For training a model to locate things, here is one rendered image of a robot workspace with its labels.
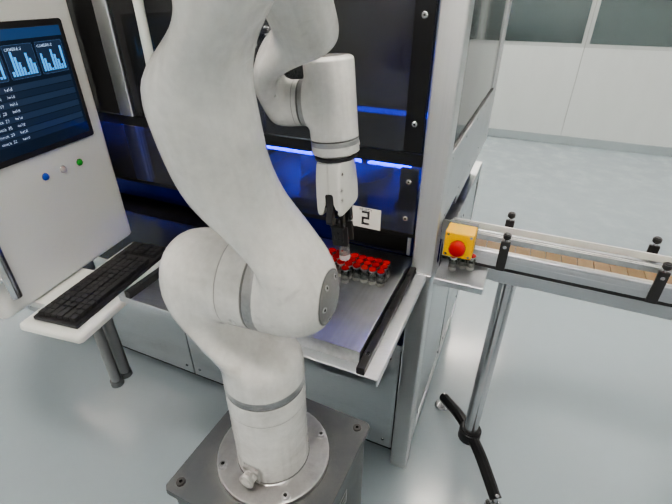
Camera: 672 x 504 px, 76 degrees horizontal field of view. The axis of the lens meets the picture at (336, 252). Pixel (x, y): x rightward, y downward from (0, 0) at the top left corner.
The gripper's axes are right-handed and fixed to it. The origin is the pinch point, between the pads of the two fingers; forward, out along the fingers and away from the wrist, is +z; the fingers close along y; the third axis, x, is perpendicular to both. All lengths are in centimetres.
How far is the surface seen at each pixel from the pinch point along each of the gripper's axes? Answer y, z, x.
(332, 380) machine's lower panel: -33, 77, -22
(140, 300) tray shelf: 6, 21, -54
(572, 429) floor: -74, 119, 64
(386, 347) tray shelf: -0.1, 27.0, 7.9
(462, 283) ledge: -30.3, 27.4, 20.6
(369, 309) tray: -11.0, 25.8, 0.9
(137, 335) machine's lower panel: -39, 81, -120
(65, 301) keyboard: 8, 24, -78
